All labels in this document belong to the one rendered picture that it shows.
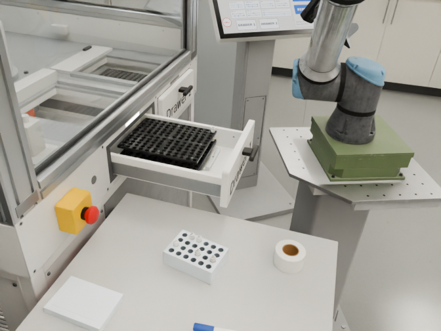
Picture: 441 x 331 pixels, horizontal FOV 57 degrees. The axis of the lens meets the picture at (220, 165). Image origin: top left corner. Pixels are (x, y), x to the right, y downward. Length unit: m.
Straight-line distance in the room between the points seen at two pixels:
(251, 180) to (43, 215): 1.65
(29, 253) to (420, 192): 1.06
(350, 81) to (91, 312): 0.88
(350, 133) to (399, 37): 2.83
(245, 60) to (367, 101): 0.89
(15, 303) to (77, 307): 0.21
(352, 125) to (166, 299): 0.74
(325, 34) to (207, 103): 1.94
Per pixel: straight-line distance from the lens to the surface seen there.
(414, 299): 2.12
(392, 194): 1.31
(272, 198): 2.36
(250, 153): 1.06
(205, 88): 2.88
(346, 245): 1.54
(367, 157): 1.27
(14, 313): 1.11
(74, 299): 0.91
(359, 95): 1.25
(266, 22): 1.92
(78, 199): 0.92
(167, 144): 1.11
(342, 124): 1.29
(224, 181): 0.97
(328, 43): 1.08
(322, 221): 1.42
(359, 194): 1.26
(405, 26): 4.05
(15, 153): 0.79
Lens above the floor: 1.46
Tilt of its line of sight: 33 degrees down
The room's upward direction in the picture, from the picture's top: 4 degrees clockwise
